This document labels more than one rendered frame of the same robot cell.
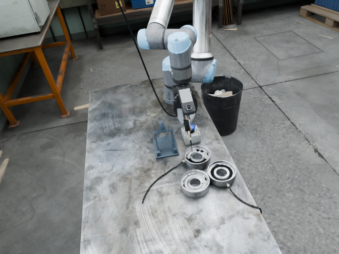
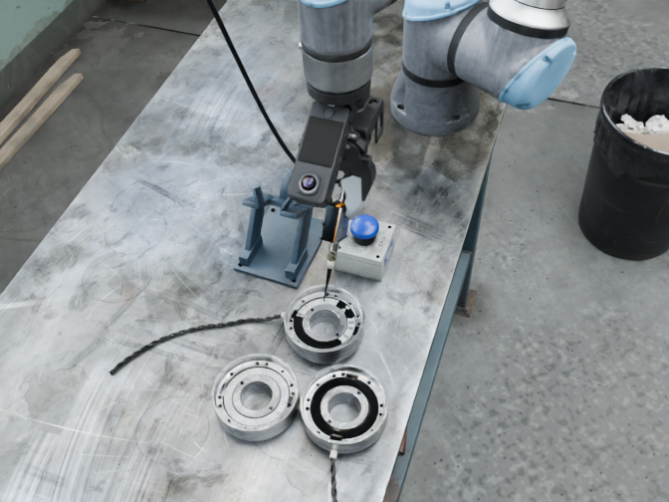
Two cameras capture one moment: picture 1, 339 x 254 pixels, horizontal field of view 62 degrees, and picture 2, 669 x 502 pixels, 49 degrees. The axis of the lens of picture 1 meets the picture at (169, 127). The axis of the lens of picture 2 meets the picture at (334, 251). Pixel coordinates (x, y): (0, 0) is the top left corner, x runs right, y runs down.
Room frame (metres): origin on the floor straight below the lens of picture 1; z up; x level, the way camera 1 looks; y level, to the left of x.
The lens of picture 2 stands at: (0.32, -0.37, 1.63)
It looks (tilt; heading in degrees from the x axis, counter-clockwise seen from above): 51 degrees down; 28
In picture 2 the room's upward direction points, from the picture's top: 4 degrees counter-clockwise
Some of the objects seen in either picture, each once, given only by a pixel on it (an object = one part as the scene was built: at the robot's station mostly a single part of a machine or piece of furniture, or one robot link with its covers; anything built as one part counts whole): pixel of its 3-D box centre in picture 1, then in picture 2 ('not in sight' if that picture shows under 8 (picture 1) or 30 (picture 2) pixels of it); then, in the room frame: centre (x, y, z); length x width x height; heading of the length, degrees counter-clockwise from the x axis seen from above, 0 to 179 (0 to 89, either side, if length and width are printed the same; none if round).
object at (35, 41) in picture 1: (37, 57); not in sight; (3.13, 1.40, 0.39); 1.50 x 0.62 x 0.78; 6
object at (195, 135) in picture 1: (190, 133); (365, 243); (0.94, -0.09, 0.82); 0.08 x 0.07 x 0.05; 6
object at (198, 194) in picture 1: (195, 184); (257, 398); (0.66, -0.07, 0.82); 0.10 x 0.10 x 0.04
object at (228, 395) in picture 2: (195, 184); (257, 398); (0.66, -0.07, 0.82); 0.08 x 0.08 x 0.02
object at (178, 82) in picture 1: (182, 89); (342, 114); (0.92, -0.07, 1.07); 0.09 x 0.08 x 0.12; 4
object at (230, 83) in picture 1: (221, 107); (647, 170); (1.93, -0.46, 0.21); 0.34 x 0.34 x 0.43
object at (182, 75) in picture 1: (180, 71); (334, 59); (0.91, -0.07, 1.15); 0.08 x 0.08 x 0.05
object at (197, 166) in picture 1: (197, 157); (325, 326); (0.79, -0.09, 0.82); 0.10 x 0.10 x 0.04
